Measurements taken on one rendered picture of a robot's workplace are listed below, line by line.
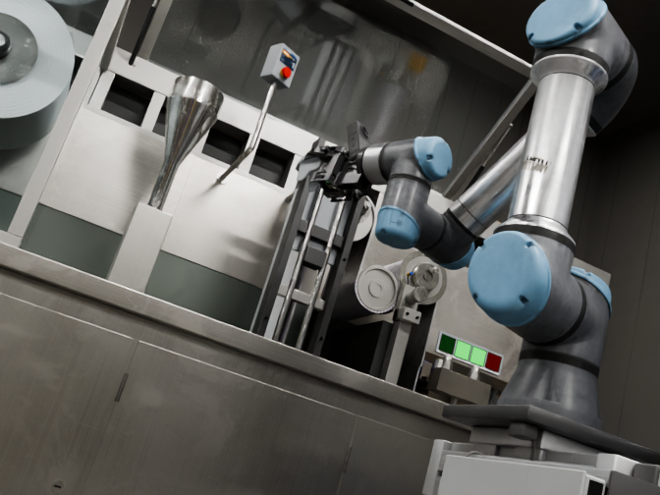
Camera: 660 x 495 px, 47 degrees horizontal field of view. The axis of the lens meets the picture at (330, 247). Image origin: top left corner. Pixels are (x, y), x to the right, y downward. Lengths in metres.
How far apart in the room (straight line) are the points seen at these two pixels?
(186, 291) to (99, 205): 0.33
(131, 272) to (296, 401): 0.54
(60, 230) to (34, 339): 0.69
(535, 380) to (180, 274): 1.28
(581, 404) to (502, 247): 0.25
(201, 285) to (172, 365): 0.67
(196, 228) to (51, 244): 0.39
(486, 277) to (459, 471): 0.26
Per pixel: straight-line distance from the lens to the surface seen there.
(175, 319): 1.53
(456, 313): 2.51
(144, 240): 1.90
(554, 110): 1.18
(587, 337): 1.16
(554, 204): 1.11
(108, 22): 1.75
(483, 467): 0.94
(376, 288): 2.01
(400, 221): 1.26
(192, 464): 1.56
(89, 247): 2.16
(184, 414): 1.55
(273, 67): 2.07
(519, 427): 1.05
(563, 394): 1.12
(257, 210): 2.28
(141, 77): 2.32
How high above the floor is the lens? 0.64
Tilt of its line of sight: 17 degrees up
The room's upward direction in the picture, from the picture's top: 17 degrees clockwise
